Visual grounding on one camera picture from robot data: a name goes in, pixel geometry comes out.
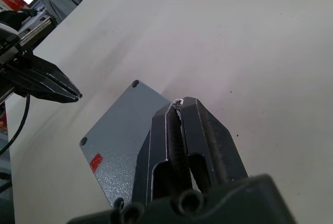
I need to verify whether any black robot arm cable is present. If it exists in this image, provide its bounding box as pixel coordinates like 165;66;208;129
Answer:
0;94;31;155

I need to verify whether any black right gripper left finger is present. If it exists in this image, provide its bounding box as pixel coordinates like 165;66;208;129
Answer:
132;101;195;205

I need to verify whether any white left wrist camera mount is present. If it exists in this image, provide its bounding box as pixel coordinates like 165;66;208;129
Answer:
0;22;20;39

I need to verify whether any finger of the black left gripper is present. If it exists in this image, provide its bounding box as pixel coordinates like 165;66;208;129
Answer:
7;64;80;104
15;54;83;99

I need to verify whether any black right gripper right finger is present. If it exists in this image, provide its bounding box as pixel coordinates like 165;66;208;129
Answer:
180;96;250;193

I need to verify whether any grey metal box lid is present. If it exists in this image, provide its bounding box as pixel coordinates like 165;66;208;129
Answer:
79;79;173;209

